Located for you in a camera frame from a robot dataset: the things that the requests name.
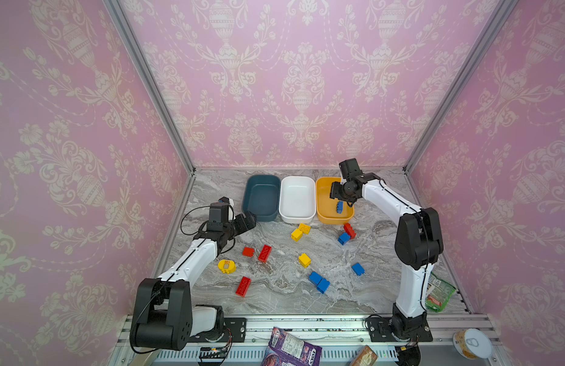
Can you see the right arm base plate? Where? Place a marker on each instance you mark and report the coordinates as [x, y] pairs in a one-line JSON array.
[[380, 331]]

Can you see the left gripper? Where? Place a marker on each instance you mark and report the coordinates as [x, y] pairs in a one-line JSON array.
[[251, 223]]

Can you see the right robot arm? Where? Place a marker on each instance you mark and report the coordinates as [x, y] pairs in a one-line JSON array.
[[418, 245]]

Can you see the white container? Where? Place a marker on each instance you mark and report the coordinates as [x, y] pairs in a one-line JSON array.
[[297, 201]]

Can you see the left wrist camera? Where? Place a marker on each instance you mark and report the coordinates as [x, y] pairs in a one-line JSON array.
[[230, 205]]

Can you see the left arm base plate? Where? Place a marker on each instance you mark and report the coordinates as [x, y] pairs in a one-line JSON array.
[[234, 328]]

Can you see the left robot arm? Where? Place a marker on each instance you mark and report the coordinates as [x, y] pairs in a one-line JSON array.
[[164, 316]]

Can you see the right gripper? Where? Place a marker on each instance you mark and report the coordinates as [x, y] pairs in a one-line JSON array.
[[339, 194]]

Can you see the green snack bag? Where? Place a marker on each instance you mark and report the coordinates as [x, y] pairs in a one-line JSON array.
[[439, 294]]

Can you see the small red lego brick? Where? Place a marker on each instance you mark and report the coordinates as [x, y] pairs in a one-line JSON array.
[[248, 252]]

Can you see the purple snack bag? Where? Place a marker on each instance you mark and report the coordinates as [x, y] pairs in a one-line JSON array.
[[285, 349]]

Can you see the yellow container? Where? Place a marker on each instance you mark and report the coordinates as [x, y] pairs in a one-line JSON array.
[[327, 208]]

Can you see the yellow tape roll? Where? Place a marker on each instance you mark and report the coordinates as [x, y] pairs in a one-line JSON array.
[[227, 266]]

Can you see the dark teal container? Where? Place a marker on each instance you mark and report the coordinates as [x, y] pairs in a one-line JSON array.
[[261, 197]]

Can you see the yellow lego brick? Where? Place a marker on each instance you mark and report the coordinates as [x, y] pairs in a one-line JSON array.
[[304, 260], [305, 228], [296, 235]]

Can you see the brown snack packet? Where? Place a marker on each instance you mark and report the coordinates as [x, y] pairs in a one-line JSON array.
[[365, 357]]

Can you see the long red lego brick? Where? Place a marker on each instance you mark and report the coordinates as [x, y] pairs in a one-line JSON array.
[[243, 287]]

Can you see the white round can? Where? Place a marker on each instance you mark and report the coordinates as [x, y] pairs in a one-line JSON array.
[[472, 344]]

